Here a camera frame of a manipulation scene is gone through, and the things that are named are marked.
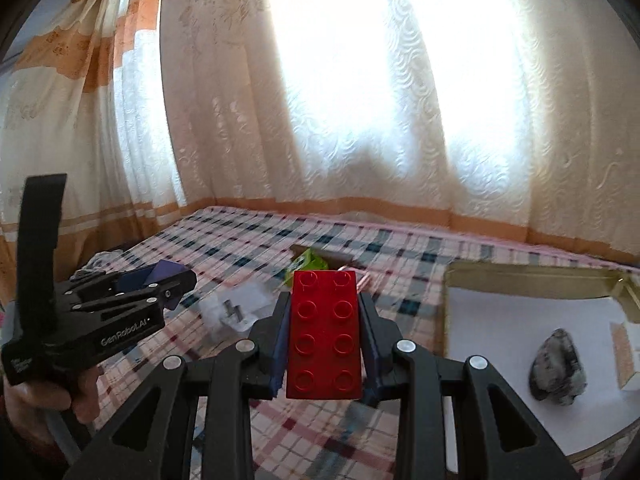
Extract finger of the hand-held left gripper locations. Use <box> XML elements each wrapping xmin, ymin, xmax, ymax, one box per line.
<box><xmin>60</xmin><ymin>260</ymin><xmax>197</xmax><ymax>306</ymax></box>
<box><xmin>70</xmin><ymin>285</ymin><xmax>183</xmax><ymax>332</ymax></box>

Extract clear plastic bag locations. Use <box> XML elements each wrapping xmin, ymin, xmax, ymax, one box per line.
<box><xmin>197</xmin><ymin>282</ymin><xmax>281</xmax><ymax>342</ymax></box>

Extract cream lace curtain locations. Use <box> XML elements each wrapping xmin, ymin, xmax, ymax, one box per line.
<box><xmin>160</xmin><ymin>0</ymin><xmax>640</xmax><ymax>267</ymax></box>

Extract grey speckled stone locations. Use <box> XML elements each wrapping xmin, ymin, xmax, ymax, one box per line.
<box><xmin>529</xmin><ymin>328</ymin><xmax>588</xmax><ymax>403</ymax></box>

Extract shallow cardboard box tray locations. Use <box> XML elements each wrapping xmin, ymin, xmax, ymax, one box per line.
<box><xmin>442</xmin><ymin>260</ymin><xmax>640</xmax><ymax>467</ymax></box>

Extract grey cloth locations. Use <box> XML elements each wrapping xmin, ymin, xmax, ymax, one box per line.
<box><xmin>70</xmin><ymin>251</ymin><xmax>126</xmax><ymax>282</ymax></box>

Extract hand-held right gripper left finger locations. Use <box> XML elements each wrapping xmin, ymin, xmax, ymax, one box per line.
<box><xmin>62</xmin><ymin>292</ymin><xmax>293</xmax><ymax>480</ymax></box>

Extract small white cork-print box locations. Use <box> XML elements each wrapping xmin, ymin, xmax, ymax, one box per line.
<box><xmin>609</xmin><ymin>320</ymin><xmax>640</xmax><ymax>391</ymax></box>

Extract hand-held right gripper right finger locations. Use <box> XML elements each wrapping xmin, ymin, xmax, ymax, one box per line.
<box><xmin>357</xmin><ymin>292</ymin><xmax>576</xmax><ymax>480</ymax></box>

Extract person's left hand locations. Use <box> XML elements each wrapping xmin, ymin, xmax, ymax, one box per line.
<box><xmin>2</xmin><ymin>360</ymin><xmax>103</xmax><ymax>427</ymax></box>

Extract plaid bed sheet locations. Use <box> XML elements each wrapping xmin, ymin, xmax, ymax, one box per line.
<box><xmin>0</xmin><ymin>205</ymin><xmax>640</xmax><ymax>480</ymax></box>

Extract red building brick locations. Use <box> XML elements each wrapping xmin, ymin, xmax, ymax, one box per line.
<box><xmin>286</xmin><ymin>270</ymin><xmax>363</xmax><ymax>401</ymax></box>

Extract orange striped curtain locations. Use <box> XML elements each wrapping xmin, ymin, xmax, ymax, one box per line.
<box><xmin>0</xmin><ymin>0</ymin><xmax>187</xmax><ymax>306</ymax></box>

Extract green printed box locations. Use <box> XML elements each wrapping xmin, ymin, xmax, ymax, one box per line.
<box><xmin>284</xmin><ymin>249</ymin><xmax>329</xmax><ymax>288</ymax></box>

